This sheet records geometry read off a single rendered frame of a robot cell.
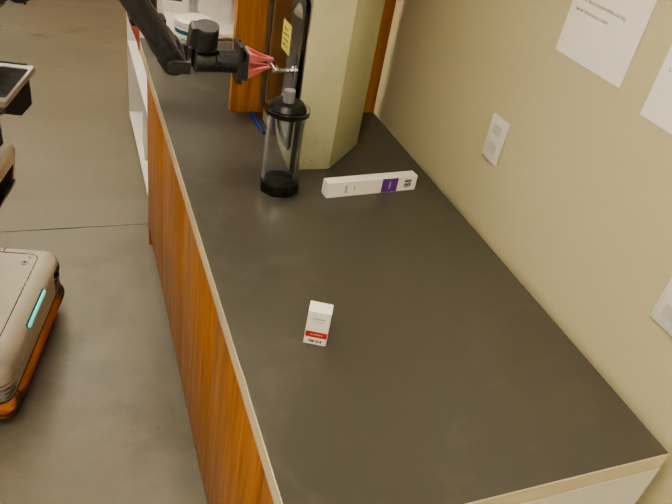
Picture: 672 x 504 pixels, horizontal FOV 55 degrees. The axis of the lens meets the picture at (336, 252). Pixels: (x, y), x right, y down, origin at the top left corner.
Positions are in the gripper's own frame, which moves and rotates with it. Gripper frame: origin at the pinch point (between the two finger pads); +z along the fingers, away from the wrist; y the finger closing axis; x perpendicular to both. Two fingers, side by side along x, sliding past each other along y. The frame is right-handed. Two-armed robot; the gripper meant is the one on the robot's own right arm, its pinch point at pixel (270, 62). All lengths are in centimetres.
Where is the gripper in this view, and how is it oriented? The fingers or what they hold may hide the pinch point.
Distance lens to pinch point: 176.0
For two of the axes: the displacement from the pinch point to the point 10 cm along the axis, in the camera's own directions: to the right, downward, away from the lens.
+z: 9.3, -0.7, 3.6
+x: -3.3, -5.9, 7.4
